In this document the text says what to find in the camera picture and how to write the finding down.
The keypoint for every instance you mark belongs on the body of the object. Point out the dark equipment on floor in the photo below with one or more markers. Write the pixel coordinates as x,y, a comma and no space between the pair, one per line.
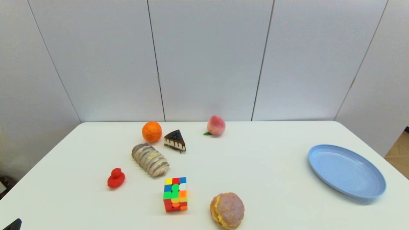
4,184

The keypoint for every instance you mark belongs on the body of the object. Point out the blue plastic plate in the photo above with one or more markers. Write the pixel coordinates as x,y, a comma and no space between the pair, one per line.
346,171

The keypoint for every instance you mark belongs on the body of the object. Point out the striped bread roll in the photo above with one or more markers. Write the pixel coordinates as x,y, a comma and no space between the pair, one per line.
150,159

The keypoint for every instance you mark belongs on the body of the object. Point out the orange fruit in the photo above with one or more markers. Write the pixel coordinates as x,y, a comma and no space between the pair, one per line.
152,131

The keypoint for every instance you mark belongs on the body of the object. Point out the chocolate cake slice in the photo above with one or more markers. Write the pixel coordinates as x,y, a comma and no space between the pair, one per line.
175,140

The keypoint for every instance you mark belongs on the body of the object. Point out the cream puff bun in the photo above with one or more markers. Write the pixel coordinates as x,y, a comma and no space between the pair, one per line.
228,210

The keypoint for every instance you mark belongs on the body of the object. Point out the red rubber duck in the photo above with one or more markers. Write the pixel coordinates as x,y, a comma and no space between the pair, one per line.
116,180

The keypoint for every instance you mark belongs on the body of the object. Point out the multicoloured puzzle cube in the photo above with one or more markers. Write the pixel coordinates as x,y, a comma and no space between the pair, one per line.
175,195

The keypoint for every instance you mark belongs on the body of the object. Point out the pink peach with leaf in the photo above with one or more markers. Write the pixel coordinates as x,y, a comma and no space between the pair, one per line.
216,125

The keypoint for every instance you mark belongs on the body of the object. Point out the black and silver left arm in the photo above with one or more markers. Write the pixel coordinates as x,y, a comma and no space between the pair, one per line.
13,225

